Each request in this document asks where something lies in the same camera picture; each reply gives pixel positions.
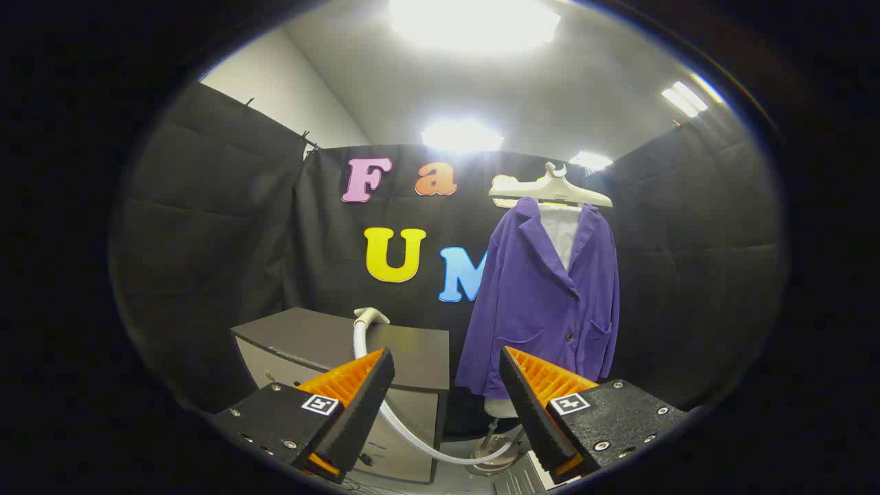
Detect black backdrop cloth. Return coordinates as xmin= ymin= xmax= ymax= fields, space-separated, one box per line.
xmin=110 ymin=81 xmax=784 ymax=441

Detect translucent garment steamer hose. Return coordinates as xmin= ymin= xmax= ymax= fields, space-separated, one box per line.
xmin=353 ymin=320 xmax=513 ymax=466

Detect grey drawer cabinet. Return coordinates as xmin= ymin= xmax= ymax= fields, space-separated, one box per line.
xmin=230 ymin=307 xmax=451 ymax=484

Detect small ceiling light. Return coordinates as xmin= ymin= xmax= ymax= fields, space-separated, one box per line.
xmin=569 ymin=151 xmax=613 ymax=172

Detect white plastic clothes hanger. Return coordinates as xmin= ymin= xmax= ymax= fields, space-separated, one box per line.
xmin=488 ymin=162 xmax=614 ymax=209

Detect purple corduroy jacket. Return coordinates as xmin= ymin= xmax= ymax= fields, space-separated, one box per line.
xmin=455 ymin=197 xmax=621 ymax=401

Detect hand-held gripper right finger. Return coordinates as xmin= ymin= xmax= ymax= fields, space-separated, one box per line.
xmin=499 ymin=346 xmax=690 ymax=485

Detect double panel ceiling light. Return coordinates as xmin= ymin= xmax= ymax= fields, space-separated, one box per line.
xmin=661 ymin=80 xmax=710 ymax=118

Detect grey garment steamer base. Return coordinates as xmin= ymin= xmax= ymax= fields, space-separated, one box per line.
xmin=471 ymin=415 xmax=527 ymax=476

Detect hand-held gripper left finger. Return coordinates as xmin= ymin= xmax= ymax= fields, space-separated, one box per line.
xmin=212 ymin=347 xmax=397 ymax=483

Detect oval ceiling light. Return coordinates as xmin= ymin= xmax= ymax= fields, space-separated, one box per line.
xmin=421 ymin=122 xmax=505 ymax=153

